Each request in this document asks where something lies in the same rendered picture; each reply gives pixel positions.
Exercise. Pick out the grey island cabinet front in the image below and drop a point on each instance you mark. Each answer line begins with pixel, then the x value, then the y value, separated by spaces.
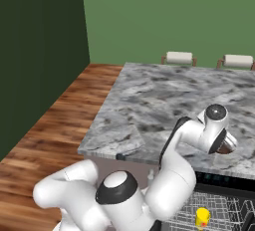
pixel 116 166

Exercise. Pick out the shiny metal bowl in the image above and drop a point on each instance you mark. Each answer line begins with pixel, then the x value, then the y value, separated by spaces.
pixel 231 145

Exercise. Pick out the black dishwasher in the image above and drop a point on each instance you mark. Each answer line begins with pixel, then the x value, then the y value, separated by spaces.
pixel 225 180

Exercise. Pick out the yellow cup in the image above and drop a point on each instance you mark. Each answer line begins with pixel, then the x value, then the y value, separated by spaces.
pixel 202 217

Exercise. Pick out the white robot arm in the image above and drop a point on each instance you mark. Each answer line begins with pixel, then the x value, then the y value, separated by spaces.
pixel 172 175

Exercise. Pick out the white cushioned wooden chair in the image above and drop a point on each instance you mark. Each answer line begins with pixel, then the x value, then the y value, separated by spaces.
pixel 179 57
pixel 237 60

